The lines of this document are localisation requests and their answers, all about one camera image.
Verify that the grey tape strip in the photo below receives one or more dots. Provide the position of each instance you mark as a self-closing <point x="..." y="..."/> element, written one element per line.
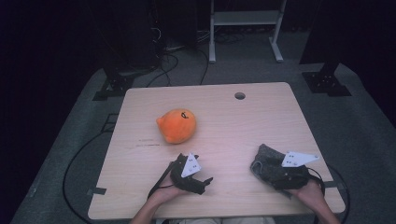
<point x="97" y="190"/>
<point x="334" y="184"/>

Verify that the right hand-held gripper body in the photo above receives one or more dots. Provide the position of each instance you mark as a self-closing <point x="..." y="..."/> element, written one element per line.
<point x="295" y="179"/>

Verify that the person's right hand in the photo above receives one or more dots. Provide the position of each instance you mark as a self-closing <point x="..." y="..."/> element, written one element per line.
<point x="309" y="194"/>

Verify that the person's left hand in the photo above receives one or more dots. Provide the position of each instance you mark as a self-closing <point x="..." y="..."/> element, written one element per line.
<point x="166" y="193"/>

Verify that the orange plush toy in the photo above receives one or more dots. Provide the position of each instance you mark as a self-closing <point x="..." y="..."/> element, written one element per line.
<point x="177" y="126"/>

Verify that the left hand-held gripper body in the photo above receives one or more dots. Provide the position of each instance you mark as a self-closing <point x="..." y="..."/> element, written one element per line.
<point x="186" y="183"/>

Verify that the white metal stand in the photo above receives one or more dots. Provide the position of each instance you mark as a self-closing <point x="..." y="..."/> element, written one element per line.
<point x="246" y="18"/>

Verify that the black stand base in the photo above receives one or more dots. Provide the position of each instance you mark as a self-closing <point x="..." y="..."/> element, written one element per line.
<point x="325" y="82"/>
<point x="113" y="85"/>

